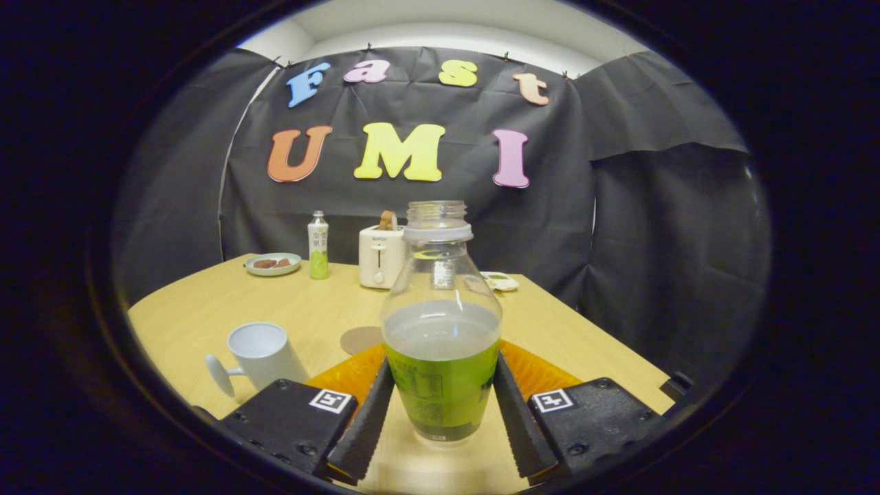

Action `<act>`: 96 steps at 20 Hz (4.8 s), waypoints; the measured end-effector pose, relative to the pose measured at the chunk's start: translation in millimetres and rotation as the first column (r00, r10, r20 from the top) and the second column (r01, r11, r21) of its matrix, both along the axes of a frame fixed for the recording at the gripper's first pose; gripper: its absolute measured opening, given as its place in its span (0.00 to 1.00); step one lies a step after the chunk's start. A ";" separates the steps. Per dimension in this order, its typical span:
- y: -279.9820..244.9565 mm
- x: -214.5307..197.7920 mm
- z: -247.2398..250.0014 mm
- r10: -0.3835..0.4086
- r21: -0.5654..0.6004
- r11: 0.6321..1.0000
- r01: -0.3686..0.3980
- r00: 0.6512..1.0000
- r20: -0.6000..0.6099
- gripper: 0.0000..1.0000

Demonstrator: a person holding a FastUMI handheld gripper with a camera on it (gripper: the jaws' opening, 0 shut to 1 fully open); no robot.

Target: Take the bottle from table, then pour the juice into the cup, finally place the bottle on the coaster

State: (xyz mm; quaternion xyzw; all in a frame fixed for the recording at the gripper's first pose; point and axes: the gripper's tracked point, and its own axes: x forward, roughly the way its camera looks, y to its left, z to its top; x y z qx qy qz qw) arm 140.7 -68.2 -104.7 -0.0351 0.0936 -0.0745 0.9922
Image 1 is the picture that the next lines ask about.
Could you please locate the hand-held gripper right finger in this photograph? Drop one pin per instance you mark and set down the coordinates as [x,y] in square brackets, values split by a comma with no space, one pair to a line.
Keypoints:
[522,426]

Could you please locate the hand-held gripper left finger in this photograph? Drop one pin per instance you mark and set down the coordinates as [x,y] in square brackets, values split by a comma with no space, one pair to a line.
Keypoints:
[368,426]

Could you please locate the clear juice bottle green label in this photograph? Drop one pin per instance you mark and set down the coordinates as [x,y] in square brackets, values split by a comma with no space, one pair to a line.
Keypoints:
[440,392]

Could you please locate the round brown coaster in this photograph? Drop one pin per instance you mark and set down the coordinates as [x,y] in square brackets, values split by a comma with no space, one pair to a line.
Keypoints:
[361,340]

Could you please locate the white cup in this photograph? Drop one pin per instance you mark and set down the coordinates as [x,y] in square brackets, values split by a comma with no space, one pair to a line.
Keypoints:
[265,357]

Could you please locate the tall white green drink bottle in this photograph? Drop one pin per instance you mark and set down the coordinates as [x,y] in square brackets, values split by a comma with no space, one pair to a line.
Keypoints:
[318,247]

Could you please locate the white divided dish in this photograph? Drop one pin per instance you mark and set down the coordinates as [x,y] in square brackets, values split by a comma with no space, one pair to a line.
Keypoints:
[503,281]

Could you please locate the white toaster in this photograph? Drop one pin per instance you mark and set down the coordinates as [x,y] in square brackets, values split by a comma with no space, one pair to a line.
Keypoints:
[378,256]

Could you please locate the pale green plate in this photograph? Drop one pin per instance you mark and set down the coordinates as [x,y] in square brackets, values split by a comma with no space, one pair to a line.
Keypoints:
[273,271]

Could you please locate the wooden table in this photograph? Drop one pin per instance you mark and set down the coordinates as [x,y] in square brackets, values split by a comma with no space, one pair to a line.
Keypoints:
[206,309]

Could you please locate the bread slice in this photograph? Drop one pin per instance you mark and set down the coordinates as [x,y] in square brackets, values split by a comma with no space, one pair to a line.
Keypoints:
[388,220]

